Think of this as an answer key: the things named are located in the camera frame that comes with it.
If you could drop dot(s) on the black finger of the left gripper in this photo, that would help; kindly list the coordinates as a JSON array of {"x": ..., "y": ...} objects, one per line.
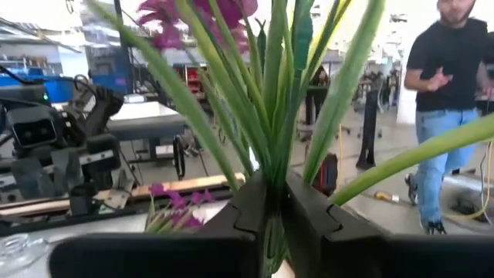
[
  {"x": 67, "y": 170},
  {"x": 31, "y": 177}
]

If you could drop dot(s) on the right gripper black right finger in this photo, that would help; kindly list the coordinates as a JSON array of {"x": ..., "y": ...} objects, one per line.
[{"x": 328, "y": 251}]

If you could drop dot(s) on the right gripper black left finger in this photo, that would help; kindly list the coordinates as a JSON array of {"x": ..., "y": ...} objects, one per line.
[{"x": 231, "y": 251}]

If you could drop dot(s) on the purple artificial flower bunch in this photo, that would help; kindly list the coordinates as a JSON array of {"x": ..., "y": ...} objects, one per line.
[
  {"x": 179, "y": 201},
  {"x": 270, "y": 135}
]

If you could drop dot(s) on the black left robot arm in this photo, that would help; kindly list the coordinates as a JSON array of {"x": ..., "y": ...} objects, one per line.
[{"x": 104, "y": 104}]

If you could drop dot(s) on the clear cut-glass vase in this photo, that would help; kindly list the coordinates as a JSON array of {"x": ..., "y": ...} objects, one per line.
[{"x": 17, "y": 247}]

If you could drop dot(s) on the white rolling table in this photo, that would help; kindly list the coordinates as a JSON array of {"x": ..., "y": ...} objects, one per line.
[{"x": 146, "y": 119}]

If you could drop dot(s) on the red and black case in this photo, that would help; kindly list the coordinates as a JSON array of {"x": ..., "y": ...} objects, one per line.
[{"x": 327, "y": 173}]

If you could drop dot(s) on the light wooden table board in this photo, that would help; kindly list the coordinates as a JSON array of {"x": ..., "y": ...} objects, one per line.
[{"x": 173, "y": 185}]

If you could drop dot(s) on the blue plastic bin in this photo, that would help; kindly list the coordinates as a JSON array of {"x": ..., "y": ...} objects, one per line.
[{"x": 58, "y": 89}]

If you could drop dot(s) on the person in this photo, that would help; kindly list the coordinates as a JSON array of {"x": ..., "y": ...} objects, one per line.
[{"x": 447, "y": 58}]

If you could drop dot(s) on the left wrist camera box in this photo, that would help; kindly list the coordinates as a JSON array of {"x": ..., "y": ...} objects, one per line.
[{"x": 34, "y": 131}]

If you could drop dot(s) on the black stand post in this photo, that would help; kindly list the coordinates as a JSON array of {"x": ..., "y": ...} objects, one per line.
[{"x": 368, "y": 127}]

